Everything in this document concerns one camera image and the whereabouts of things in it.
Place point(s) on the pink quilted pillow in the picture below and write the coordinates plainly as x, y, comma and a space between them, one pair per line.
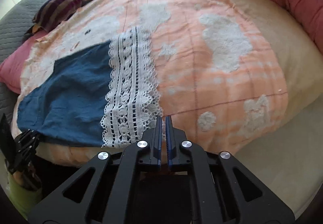
11, 67

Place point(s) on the green sleeve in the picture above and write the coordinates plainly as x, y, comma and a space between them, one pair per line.
24, 189

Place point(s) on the blue denim pant lace hem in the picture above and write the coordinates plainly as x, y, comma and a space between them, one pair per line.
102, 96

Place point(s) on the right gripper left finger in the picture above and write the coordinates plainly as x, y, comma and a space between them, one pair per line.
152, 154

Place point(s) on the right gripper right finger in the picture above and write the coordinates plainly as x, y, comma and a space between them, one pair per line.
174, 138

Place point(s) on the grey quilted headboard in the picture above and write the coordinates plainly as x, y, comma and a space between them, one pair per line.
14, 26

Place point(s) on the purple striped pillow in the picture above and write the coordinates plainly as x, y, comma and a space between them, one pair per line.
54, 12

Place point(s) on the cream bed sheet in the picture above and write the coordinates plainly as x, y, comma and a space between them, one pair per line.
297, 112

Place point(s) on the orange white bear blanket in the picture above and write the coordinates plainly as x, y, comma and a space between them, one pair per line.
86, 27

